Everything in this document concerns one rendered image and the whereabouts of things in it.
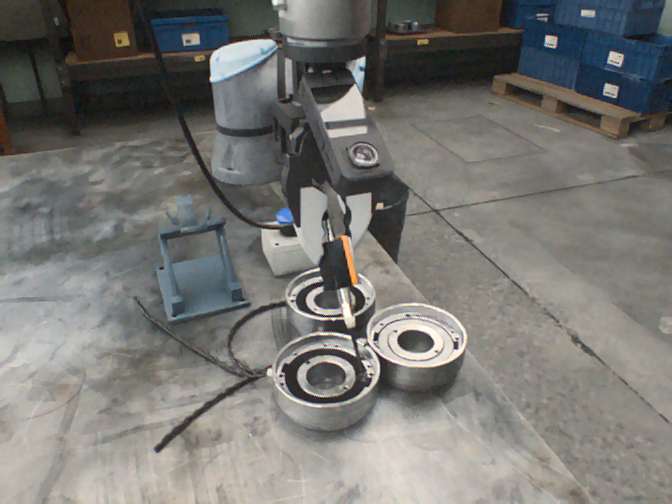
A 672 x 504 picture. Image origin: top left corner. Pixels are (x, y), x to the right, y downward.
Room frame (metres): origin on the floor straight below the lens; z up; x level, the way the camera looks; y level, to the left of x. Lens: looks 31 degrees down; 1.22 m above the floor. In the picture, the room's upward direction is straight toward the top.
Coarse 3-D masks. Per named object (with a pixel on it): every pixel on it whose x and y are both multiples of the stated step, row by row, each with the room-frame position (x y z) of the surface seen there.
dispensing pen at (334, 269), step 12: (324, 216) 0.49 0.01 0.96; (324, 228) 0.48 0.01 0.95; (336, 240) 0.46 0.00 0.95; (324, 252) 0.46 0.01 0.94; (336, 252) 0.46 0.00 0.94; (324, 264) 0.47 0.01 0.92; (336, 264) 0.45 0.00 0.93; (324, 276) 0.47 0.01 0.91; (336, 276) 0.44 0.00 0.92; (348, 276) 0.45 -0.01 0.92; (324, 288) 0.46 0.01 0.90; (336, 288) 0.44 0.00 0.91; (348, 288) 0.45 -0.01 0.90; (348, 300) 0.44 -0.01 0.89; (348, 312) 0.44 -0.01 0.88; (348, 324) 0.43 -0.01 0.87
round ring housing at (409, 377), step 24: (384, 312) 0.50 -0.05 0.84; (408, 312) 0.51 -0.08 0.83; (432, 312) 0.50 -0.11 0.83; (408, 336) 0.48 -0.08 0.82; (432, 336) 0.47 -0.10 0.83; (456, 336) 0.47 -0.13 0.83; (384, 360) 0.42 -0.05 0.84; (456, 360) 0.42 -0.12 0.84; (408, 384) 0.41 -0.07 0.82; (432, 384) 0.41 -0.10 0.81
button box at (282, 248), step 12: (264, 240) 0.67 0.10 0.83; (276, 240) 0.65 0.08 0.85; (288, 240) 0.65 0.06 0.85; (264, 252) 0.68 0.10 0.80; (276, 252) 0.63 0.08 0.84; (288, 252) 0.63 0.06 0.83; (300, 252) 0.64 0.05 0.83; (276, 264) 0.63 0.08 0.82; (288, 264) 0.63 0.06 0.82; (300, 264) 0.64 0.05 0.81; (312, 264) 0.64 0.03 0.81
